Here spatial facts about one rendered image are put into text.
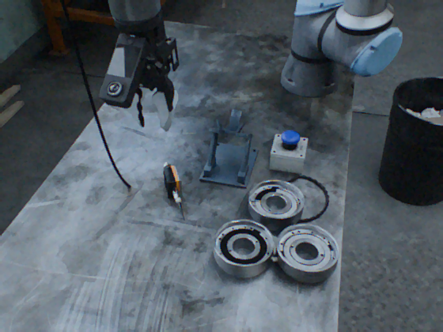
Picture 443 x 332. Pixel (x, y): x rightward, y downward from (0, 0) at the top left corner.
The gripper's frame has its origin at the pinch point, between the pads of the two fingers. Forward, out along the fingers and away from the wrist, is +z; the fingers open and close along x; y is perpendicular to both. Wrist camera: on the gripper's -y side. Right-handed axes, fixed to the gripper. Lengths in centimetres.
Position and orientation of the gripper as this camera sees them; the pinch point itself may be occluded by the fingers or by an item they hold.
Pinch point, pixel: (152, 125)
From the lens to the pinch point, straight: 92.8
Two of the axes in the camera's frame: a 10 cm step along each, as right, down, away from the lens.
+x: -9.5, -1.7, 2.7
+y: 3.1, -6.5, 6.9
